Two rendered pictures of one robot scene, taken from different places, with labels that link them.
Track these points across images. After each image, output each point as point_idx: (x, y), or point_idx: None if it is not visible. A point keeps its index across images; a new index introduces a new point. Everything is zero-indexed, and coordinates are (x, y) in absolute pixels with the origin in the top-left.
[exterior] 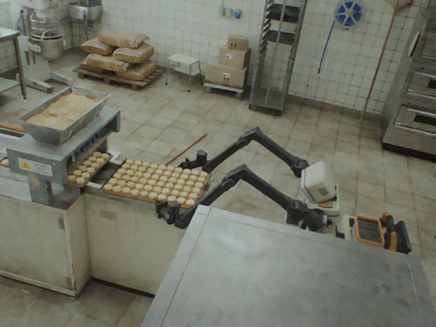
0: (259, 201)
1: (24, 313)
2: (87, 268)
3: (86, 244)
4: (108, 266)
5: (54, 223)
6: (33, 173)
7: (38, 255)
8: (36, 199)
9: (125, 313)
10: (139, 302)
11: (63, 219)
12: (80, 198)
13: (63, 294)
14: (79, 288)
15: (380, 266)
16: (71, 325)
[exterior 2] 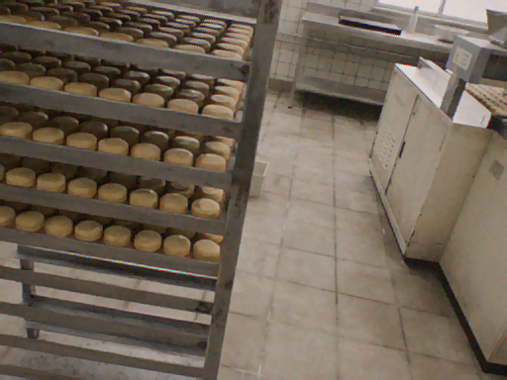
0: None
1: (361, 236)
2: (440, 242)
3: (457, 209)
4: (456, 253)
5: (439, 142)
6: (456, 67)
7: (411, 186)
8: (443, 104)
9: (422, 313)
10: (449, 325)
11: (447, 135)
12: (483, 132)
13: (400, 252)
14: (413, 250)
15: None
16: (371, 269)
